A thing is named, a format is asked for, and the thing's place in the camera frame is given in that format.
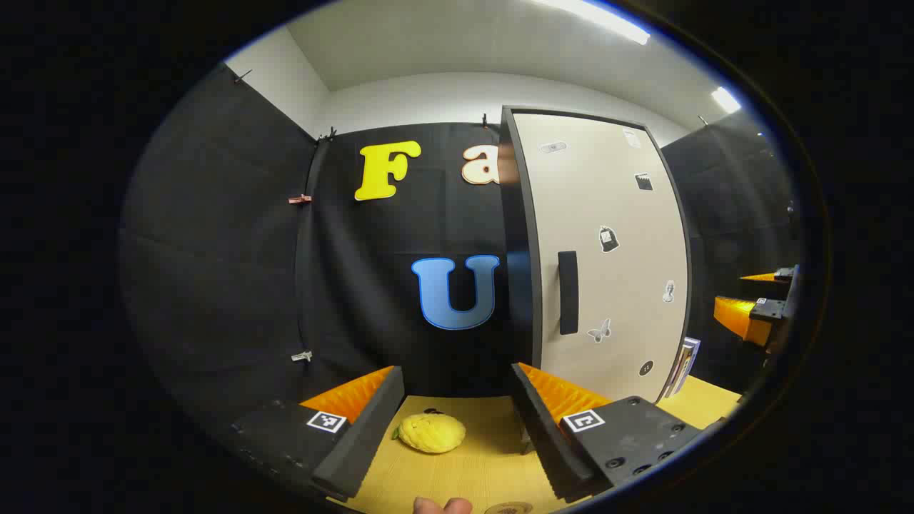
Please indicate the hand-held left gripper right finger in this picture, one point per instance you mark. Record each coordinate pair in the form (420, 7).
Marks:
(550, 442)

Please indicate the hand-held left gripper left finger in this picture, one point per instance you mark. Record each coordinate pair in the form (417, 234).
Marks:
(364, 442)

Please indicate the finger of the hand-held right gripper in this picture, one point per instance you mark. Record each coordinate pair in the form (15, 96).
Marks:
(778, 276)
(742, 318)

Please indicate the beige cabinet door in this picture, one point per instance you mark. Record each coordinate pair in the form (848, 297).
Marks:
(621, 300)

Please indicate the dark grey cabinet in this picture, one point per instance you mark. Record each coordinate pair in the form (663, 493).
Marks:
(520, 250)

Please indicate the yellow toy lemon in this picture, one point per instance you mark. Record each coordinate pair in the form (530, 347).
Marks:
(432, 433)

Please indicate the stack of white books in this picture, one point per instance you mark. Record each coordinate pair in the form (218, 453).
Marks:
(684, 364)

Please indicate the silver clip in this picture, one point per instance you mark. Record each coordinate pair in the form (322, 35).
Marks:
(302, 355)

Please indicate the small ceiling light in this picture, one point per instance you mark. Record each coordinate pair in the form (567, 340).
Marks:
(726, 100)

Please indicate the black backdrop cloth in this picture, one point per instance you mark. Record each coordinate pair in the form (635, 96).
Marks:
(214, 250)

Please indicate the red clip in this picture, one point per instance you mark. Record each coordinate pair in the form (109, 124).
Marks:
(300, 199)

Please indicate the long ceiling light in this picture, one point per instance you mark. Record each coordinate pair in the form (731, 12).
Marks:
(600, 20)

